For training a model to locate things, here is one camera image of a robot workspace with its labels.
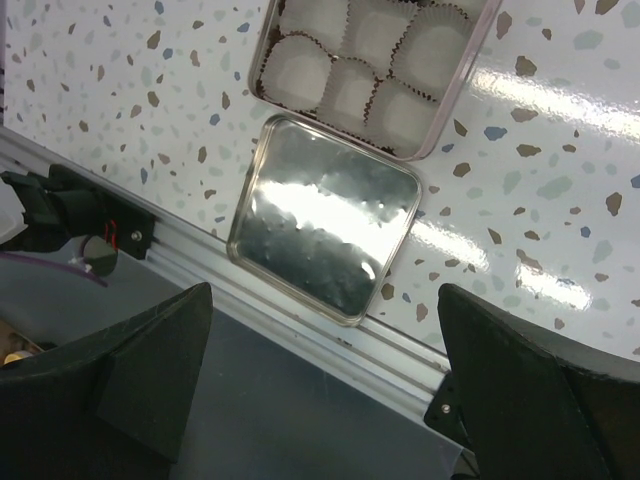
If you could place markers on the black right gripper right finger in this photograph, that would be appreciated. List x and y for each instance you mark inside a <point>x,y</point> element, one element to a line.
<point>530,403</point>

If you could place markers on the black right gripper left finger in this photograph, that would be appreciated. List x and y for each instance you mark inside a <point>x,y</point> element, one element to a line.
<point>112,405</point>

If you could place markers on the silver tin lid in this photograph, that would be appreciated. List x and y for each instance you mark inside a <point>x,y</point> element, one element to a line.
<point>321,219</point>

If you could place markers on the white paper cup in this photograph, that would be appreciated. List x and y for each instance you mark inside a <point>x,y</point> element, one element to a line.
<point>325,20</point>
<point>399,118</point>
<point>348,90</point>
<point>431,49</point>
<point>296,72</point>
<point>374,28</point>

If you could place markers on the square cookie tin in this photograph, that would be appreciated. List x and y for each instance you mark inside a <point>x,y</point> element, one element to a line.
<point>385,74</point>

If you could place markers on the aluminium rail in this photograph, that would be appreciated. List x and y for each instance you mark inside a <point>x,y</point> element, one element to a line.
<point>373,357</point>

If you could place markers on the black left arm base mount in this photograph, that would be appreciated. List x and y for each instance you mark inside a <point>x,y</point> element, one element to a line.
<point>65,205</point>

